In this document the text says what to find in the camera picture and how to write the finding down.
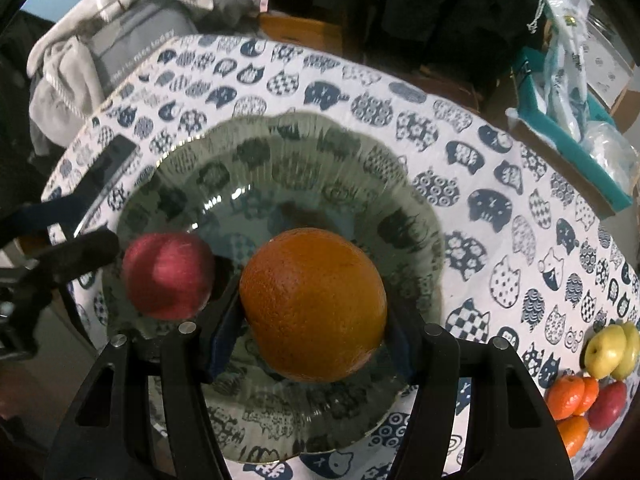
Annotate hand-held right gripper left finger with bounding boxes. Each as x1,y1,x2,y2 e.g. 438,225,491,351
42,280,251,480

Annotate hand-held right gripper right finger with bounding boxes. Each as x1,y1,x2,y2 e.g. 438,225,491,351
382,305,576,480

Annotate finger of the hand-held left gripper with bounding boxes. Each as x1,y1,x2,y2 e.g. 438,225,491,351
0,195,101,238
30,230,122,286

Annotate large red apple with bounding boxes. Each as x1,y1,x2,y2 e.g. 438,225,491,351
121,232,217,320

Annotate large orange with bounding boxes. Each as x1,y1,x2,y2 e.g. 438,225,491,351
239,227,388,383

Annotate tangerine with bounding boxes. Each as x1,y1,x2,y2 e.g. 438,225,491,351
545,374,586,421
572,376,600,416
556,415,591,458

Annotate scalloped glass bowl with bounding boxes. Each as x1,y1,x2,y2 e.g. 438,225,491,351
75,112,446,463

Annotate green apple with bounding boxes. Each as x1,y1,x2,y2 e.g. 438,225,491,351
612,321,640,381
584,325,628,380

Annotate small red apple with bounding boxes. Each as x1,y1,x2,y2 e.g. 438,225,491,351
586,381,628,431

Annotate black smartphone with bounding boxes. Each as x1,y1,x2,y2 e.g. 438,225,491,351
70,135,138,211

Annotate white fleece towel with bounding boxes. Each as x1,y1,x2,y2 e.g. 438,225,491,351
27,0,261,136

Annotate grey fabric bag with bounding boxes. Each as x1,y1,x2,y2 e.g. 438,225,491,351
87,0,201,96

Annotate cat print tablecloth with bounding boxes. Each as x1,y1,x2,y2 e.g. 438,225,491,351
40,35,640,480

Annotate teal box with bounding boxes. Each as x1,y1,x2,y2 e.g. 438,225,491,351
507,47,633,218

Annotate clear plastic bag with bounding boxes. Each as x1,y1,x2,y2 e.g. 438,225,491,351
582,120,640,191

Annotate dark hanging coats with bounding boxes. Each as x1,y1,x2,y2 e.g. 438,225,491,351
355,0,551,81

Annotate white printed box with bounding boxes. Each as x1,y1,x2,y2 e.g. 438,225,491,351
582,20,638,113

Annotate printed plastic bag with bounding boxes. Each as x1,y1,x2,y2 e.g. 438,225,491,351
530,0,601,141

